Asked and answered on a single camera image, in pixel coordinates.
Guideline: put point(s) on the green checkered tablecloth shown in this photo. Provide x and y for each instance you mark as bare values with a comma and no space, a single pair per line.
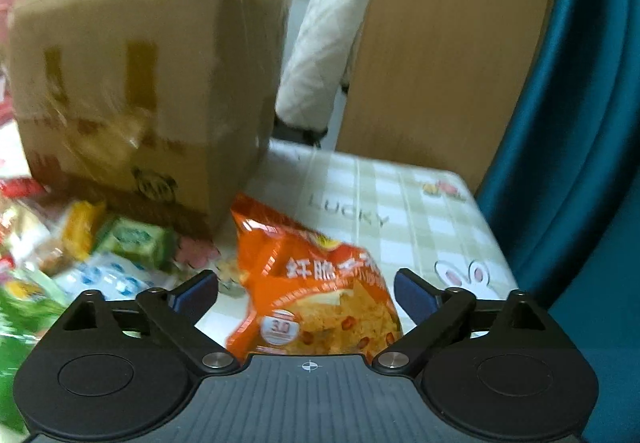
380,183

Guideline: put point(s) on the teal curtain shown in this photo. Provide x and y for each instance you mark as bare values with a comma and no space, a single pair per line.
585,173

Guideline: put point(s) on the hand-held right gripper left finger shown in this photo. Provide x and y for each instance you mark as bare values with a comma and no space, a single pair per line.
194,294

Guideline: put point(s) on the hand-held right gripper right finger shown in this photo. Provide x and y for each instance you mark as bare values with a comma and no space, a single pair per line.
412,297

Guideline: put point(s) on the clear bread snack packet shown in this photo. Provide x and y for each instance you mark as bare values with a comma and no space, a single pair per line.
35,238

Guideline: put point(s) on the taped cardboard box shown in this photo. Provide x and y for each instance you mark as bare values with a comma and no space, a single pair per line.
150,73

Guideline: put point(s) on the yellow snack packet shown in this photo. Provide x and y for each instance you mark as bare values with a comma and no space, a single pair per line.
80,225

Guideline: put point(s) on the wooden panel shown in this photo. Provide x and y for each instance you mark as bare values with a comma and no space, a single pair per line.
450,48

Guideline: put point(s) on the green snack packet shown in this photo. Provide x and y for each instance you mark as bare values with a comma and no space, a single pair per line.
132,240

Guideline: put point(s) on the orange snack bag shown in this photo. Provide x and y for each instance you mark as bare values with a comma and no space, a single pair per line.
305,273

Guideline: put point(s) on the red and white snack packet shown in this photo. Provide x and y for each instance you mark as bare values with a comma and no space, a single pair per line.
20,188

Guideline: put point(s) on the white quilted jacket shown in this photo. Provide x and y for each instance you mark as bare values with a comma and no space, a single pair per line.
325,48

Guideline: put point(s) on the blue and white snack packet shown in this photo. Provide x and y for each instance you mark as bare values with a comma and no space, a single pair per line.
107,278

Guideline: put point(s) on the large green snack bag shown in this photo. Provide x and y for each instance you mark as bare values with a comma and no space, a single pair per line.
20,323

